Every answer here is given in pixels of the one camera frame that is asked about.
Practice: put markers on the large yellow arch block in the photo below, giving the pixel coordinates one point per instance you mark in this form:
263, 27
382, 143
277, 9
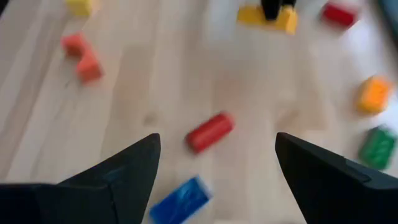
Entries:
287, 20

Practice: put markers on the orange block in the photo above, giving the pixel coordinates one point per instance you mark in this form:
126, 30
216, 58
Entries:
374, 95

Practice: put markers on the green studded brick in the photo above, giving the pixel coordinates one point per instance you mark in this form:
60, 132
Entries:
377, 147

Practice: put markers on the blue studded brick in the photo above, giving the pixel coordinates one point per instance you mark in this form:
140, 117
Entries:
180, 202

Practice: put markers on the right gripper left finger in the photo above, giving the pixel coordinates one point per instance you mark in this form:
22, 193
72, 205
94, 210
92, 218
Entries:
130, 174

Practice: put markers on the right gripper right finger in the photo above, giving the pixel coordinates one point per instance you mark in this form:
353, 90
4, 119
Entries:
320, 186

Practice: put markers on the red cylinder block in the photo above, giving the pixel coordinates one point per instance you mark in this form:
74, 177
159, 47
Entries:
210, 132

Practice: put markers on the coral arch block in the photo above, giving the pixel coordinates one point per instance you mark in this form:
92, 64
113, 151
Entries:
88, 67

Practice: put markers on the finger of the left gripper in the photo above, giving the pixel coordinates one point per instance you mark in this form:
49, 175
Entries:
289, 2
270, 9

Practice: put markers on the small red block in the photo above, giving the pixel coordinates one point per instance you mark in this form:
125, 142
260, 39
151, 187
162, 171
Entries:
339, 14

